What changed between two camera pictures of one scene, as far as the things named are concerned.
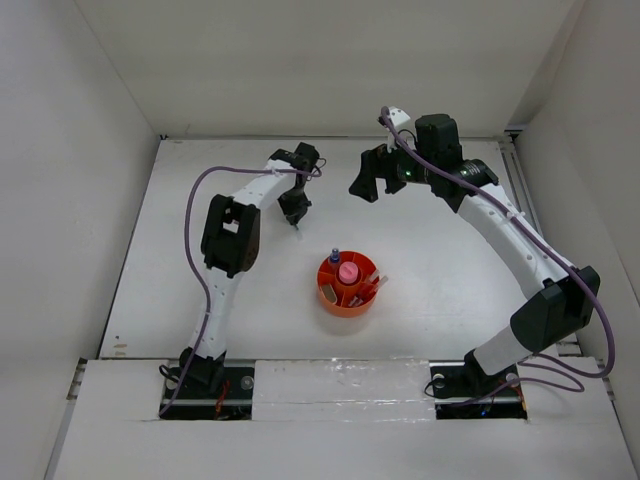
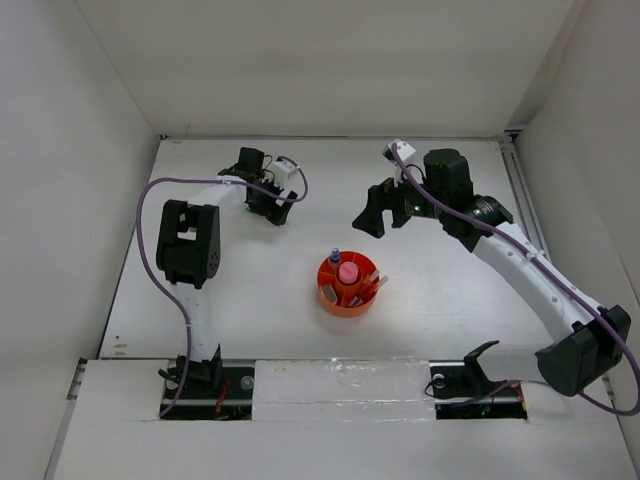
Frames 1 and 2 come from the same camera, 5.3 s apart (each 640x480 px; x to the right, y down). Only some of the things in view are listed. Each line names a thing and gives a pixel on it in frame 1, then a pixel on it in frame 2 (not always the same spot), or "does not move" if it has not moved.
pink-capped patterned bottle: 348,272 does not move
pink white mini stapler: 328,293 does not move
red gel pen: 355,302 does not move
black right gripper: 377,163 -> 384,196
